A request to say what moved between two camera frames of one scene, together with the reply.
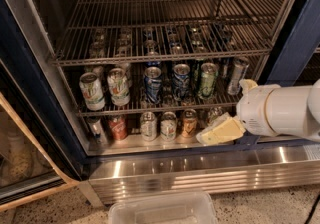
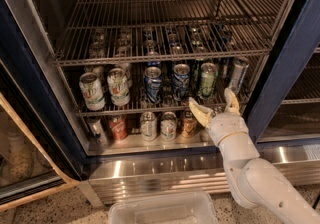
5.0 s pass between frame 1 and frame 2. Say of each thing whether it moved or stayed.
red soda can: stayed
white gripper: moved
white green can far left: stayed
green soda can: stayed
